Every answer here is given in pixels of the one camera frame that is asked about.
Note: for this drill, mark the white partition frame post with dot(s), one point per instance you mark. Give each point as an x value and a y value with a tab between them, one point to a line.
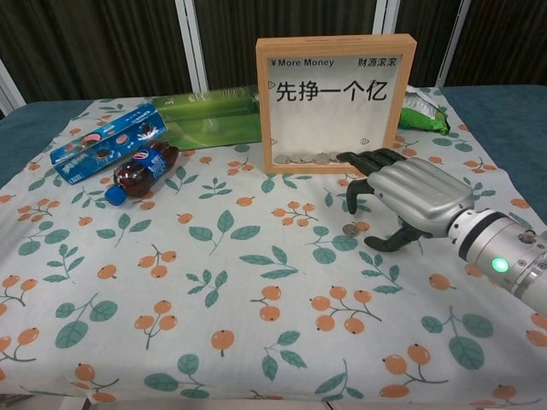
386	17
10	89
457	42
192	42

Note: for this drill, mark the small Pepsi cola bottle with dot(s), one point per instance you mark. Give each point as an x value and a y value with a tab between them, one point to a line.
145	168

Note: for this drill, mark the blue Oreo cookie box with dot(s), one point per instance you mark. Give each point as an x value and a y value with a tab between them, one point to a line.
102	141

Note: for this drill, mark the floral leaf tablecloth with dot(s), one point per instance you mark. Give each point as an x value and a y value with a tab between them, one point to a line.
239	299

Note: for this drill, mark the green snack bag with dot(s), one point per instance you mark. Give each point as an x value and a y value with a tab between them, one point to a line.
421	115

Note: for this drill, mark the dark ribbed partition panel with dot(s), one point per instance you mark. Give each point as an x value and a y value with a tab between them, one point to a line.
425	38
508	42
290	17
94	47

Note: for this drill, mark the large green box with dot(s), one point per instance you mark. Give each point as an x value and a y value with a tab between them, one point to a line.
205	124

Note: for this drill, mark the silver coin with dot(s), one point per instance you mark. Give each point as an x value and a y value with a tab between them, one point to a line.
350	229
320	158
282	159

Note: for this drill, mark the teal blue table cover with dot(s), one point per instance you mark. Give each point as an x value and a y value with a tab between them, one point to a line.
513	128

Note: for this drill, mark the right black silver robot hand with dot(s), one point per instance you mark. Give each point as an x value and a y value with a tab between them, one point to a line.
423	192

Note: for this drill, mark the wooden coin box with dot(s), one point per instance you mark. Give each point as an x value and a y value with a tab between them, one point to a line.
262	107

